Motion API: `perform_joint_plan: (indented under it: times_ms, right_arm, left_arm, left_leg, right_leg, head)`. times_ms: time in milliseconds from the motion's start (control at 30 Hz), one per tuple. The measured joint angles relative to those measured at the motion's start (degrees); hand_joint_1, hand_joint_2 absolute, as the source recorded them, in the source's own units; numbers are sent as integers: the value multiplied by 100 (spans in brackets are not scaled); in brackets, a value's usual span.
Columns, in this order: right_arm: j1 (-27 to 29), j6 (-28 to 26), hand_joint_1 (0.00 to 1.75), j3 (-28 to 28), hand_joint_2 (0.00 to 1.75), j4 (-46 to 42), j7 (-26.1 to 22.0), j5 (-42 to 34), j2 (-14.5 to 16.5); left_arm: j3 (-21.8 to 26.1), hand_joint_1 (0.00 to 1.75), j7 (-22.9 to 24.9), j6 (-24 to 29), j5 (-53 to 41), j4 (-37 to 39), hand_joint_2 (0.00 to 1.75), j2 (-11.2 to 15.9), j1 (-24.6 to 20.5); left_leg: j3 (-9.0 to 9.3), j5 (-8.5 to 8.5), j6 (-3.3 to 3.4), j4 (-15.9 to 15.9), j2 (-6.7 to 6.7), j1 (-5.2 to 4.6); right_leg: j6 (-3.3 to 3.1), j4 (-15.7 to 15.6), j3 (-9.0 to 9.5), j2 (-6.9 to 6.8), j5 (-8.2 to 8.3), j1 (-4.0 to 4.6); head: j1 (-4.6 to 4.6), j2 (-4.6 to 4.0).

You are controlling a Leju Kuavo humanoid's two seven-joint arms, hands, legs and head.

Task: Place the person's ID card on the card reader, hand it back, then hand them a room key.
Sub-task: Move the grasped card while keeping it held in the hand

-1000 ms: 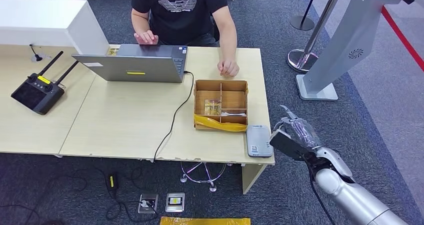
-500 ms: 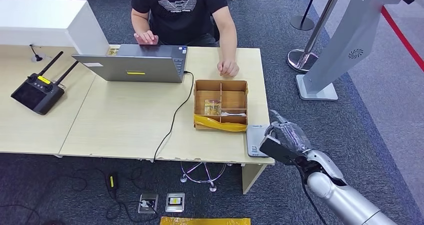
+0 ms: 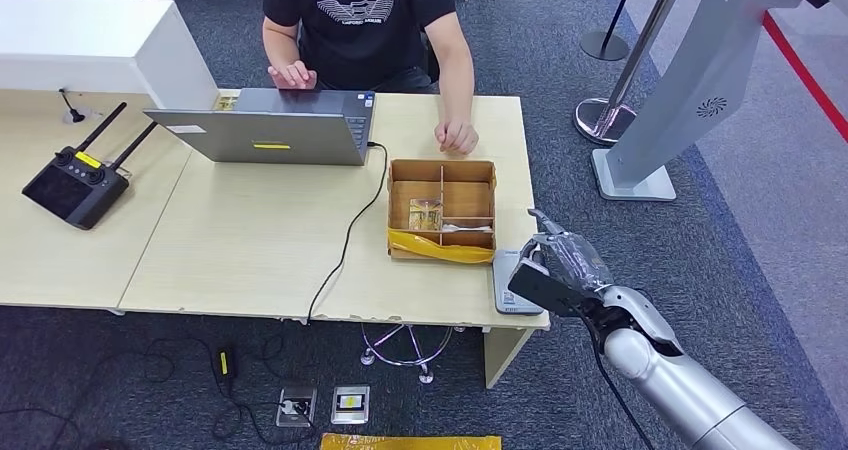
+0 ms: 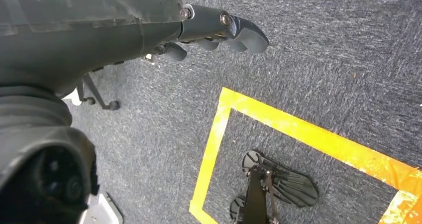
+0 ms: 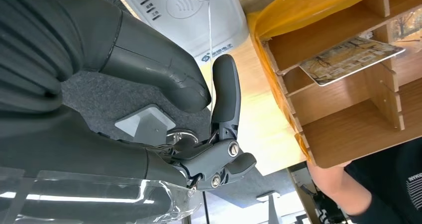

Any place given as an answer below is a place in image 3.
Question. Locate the person's right hand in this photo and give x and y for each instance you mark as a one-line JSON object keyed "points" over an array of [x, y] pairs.
{"points": [[295, 76]]}

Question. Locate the person's left hand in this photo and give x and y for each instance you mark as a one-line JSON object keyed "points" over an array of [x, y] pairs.
{"points": [[457, 137]]}

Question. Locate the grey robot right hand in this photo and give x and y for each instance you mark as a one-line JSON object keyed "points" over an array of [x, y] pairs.
{"points": [[573, 258]]}

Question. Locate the hotel room key card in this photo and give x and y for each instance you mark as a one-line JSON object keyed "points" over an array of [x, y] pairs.
{"points": [[425, 214]]}

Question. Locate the person's left forearm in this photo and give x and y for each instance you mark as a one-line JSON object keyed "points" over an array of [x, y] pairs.
{"points": [[454, 69]]}

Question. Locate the person's right forearm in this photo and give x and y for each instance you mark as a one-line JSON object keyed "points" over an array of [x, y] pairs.
{"points": [[278, 43]]}

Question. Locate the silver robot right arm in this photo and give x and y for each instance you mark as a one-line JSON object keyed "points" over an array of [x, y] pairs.
{"points": [[676, 381]]}

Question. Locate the small yellow patterned card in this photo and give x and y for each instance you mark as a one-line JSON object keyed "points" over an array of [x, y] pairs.
{"points": [[226, 102]]}

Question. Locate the grey card reader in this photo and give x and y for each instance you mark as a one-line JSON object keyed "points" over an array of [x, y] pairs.
{"points": [[507, 294]]}

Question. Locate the person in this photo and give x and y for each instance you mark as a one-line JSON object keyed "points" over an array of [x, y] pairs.
{"points": [[358, 30]]}

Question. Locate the wooden divided box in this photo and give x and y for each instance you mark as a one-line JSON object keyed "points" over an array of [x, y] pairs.
{"points": [[467, 198]]}

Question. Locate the grey laptop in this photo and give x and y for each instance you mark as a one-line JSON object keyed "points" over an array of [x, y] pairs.
{"points": [[265, 136]]}

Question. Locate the wooden desk leg panel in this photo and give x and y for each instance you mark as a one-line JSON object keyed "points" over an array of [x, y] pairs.
{"points": [[507, 354]]}

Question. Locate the chrome stool base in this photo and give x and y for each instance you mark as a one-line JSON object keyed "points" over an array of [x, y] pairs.
{"points": [[424, 371]]}

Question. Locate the grey kiosk stand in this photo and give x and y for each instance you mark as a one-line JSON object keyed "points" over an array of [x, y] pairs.
{"points": [[689, 89]]}

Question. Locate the white counter block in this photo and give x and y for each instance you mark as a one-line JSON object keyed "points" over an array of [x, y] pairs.
{"points": [[86, 46]]}

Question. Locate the yellow wrapped box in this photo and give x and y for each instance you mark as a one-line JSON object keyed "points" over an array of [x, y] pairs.
{"points": [[411, 442]]}

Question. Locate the black remote controller with antennas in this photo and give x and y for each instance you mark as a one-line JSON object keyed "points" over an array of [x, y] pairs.
{"points": [[69, 192]]}

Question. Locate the closed silver floor socket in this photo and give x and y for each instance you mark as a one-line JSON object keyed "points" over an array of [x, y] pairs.
{"points": [[350, 404]]}

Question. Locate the black power adapter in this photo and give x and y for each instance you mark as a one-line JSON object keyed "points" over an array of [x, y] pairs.
{"points": [[225, 364]]}

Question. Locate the floor socket with plug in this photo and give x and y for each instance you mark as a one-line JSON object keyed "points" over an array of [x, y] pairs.
{"points": [[296, 407]]}

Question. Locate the chrome stanchion post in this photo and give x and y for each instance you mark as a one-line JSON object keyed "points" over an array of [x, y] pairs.
{"points": [[603, 119]]}

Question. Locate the black stanchion post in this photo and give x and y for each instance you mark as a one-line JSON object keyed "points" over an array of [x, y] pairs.
{"points": [[604, 46]]}

